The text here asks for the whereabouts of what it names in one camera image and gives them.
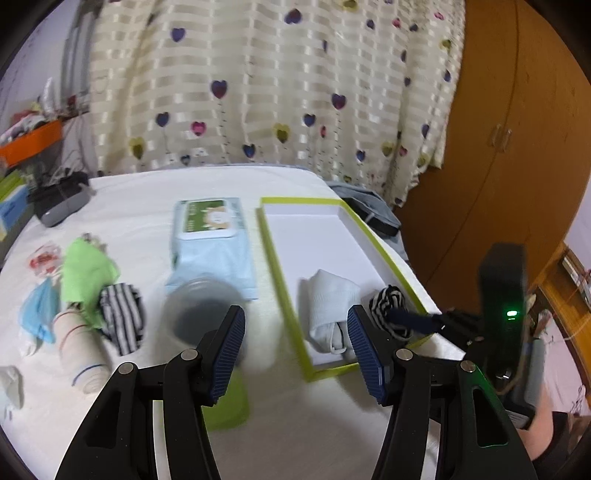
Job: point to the grey window frame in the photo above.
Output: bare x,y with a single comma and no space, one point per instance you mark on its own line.
76,55

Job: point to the grey sock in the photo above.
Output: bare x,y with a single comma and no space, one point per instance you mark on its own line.
198,314

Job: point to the green cup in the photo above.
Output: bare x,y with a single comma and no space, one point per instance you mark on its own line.
233,406

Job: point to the grey blue jacket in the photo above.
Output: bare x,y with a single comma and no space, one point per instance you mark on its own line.
369,207

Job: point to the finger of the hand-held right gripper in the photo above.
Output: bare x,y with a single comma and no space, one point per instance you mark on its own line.
415,321

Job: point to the green cloth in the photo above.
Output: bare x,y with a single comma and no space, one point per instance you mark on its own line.
85,272

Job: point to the white tray with green rim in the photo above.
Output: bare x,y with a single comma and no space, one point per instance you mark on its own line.
314,240

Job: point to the light blue sock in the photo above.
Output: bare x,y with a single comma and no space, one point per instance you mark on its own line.
39,309

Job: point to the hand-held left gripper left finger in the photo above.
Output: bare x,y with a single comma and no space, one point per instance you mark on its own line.
228,355

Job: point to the brown wooden wardrobe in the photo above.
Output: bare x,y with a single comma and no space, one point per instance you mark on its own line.
508,138

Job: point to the dark grey pouch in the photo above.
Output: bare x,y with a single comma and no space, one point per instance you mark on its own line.
60,203

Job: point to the small white sock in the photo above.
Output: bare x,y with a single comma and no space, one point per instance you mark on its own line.
10,387

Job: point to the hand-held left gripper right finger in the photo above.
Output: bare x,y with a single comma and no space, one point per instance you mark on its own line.
364,355

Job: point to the wooden cabinet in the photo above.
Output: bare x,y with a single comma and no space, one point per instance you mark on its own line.
554,272

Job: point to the white striped rolled sock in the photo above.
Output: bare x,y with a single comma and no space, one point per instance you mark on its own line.
81,355

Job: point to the black white striped sock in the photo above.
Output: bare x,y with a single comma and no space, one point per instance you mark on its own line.
388,300
122,318

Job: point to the orange basket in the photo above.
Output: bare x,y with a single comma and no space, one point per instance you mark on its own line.
30,143

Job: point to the light blue wet wipes pack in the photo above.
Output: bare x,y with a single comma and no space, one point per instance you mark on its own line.
212,249

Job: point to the person's right forearm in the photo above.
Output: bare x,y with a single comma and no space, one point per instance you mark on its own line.
549,415

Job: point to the cream heart print curtain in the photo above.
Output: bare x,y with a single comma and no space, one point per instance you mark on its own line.
277,92

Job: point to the red white braided cloth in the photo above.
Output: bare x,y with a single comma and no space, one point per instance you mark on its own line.
44,261

